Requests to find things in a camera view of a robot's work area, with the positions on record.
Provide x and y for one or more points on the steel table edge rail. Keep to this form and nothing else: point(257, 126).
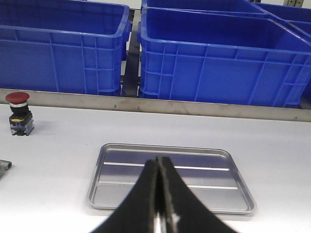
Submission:
point(126, 104)

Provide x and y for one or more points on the red emergency stop button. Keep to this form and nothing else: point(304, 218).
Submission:
point(21, 121)

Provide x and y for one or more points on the blue crate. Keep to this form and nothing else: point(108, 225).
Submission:
point(194, 56)
point(67, 46)
point(296, 18)
point(227, 7)

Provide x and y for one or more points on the blue crate behind right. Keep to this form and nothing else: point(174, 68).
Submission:
point(227, 7)

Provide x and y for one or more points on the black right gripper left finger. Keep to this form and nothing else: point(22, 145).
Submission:
point(137, 211)

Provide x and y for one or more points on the silver metal tray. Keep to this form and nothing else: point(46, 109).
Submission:
point(210, 174)

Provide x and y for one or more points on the grey metal clamp block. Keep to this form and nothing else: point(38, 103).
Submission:
point(4, 166)

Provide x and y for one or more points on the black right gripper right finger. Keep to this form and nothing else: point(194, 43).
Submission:
point(179, 209)

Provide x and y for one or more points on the blue crate far right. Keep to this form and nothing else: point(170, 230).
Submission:
point(296, 18)

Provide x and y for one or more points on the blue crate centre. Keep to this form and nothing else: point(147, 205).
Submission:
point(67, 46)

